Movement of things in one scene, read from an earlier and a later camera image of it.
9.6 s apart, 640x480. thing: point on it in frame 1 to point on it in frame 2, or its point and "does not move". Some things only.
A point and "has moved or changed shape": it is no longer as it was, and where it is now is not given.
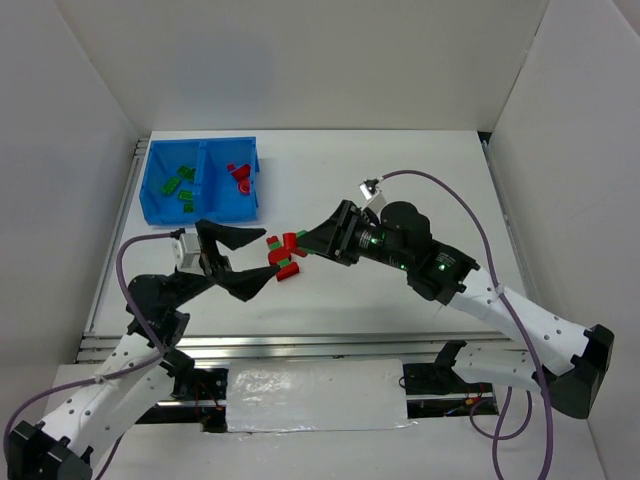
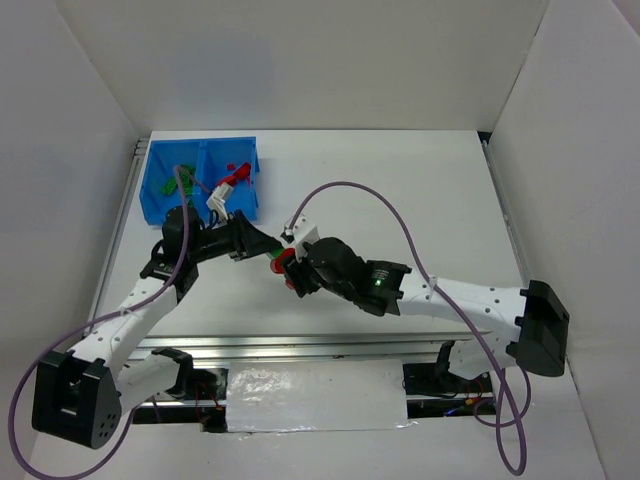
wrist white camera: [375, 199] to [303, 232]
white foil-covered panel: [266, 396] does not move
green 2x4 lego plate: [171, 185] does not move
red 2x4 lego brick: [242, 173] does not move
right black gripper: [345, 233] to [294, 276]
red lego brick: [288, 271] has moved or changed shape
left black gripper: [211, 257] to [239, 236]
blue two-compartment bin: [193, 180] does not move
